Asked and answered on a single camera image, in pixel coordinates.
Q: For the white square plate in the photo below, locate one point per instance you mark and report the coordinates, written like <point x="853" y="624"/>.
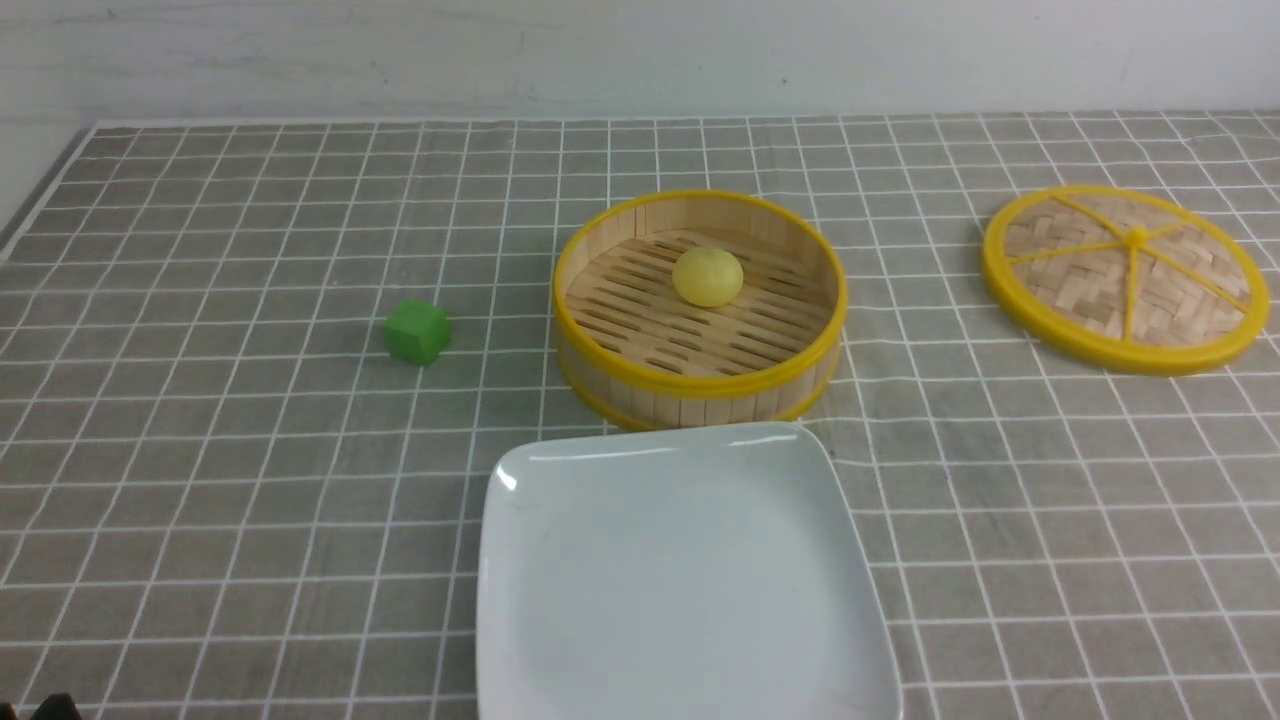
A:
<point x="707" y="573"/>

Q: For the green cube block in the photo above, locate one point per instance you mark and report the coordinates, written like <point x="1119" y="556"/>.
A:
<point x="417" y="332"/>

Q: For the bamboo steamer basket yellow rim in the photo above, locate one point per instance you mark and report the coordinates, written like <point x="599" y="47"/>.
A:
<point x="645" y="359"/>

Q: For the yellow steamed bun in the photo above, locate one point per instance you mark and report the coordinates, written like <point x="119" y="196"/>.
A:
<point x="707" y="277"/>

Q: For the woven bamboo steamer lid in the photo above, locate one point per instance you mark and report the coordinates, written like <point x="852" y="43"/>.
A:
<point x="1124" y="280"/>

